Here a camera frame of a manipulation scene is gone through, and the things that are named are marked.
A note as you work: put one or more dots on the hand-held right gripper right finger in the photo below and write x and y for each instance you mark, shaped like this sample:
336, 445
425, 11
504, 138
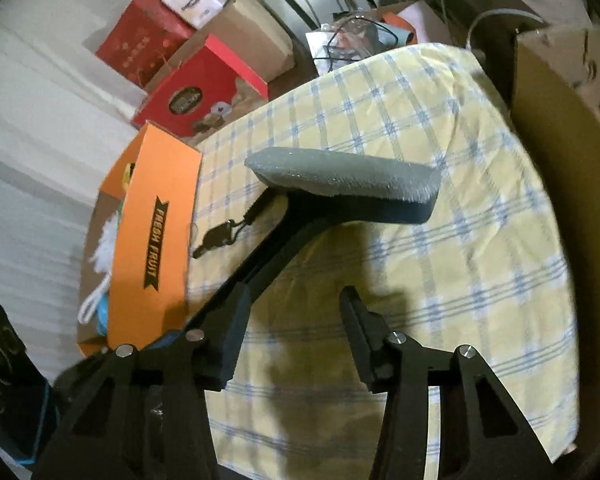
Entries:
352, 320

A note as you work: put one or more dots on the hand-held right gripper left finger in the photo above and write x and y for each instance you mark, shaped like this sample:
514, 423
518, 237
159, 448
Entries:
235, 330

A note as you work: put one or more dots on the black brush with grey head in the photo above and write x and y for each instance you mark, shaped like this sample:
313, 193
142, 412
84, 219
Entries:
340, 180

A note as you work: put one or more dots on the white fluffy duster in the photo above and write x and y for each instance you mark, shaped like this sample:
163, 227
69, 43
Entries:
107, 245

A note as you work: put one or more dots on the orange cardboard fruit box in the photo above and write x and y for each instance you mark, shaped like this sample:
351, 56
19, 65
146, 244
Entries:
165, 175

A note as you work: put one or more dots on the light blue item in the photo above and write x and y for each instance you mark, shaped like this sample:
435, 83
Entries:
104, 321

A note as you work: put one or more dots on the yellow checked tablecloth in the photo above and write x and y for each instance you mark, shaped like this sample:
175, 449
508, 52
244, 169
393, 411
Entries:
380, 110

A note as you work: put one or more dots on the red box with picture print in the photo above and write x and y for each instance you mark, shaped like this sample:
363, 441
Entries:
205, 75

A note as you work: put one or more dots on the large open cardboard box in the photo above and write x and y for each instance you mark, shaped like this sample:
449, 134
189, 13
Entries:
555, 160

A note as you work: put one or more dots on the brown cardboard box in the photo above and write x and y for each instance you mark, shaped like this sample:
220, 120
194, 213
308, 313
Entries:
260, 40

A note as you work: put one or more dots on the orange packet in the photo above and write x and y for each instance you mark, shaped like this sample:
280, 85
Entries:
397, 27

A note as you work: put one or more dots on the dark red gift box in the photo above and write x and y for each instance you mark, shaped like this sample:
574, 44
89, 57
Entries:
135, 45

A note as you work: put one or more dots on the white paper bag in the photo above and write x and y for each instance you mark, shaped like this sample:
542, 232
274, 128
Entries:
425, 20

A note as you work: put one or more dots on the cardboard box with flap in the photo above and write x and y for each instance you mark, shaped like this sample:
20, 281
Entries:
590, 55

